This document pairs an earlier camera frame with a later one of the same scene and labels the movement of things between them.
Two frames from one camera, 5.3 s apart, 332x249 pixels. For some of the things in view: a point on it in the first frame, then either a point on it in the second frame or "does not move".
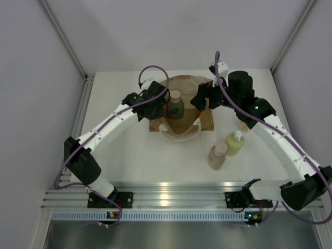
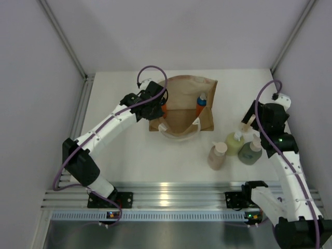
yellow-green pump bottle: x=234 y=142 does not move
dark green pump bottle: x=175 y=105 to x=250 y=152
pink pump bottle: x=217 y=155 does not move
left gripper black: x=160 y=113 does not move
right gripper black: x=206 y=91 to x=251 y=111
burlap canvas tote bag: x=194 y=120 does not move
